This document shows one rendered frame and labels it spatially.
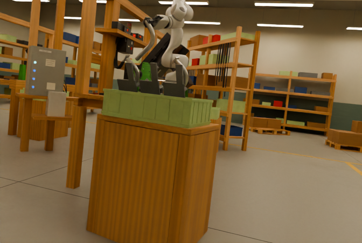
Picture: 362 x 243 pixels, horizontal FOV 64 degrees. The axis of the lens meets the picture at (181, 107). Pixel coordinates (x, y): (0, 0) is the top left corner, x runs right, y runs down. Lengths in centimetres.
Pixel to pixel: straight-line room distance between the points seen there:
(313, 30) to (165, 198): 1097
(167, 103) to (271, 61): 1039
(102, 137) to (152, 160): 40
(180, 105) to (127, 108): 36
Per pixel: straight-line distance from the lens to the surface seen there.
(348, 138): 828
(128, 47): 324
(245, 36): 578
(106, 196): 202
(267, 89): 1127
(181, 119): 165
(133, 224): 194
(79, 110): 278
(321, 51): 1213
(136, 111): 178
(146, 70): 317
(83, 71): 276
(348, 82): 1218
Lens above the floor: 99
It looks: 3 degrees down
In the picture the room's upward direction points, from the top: 6 degrees clockwise
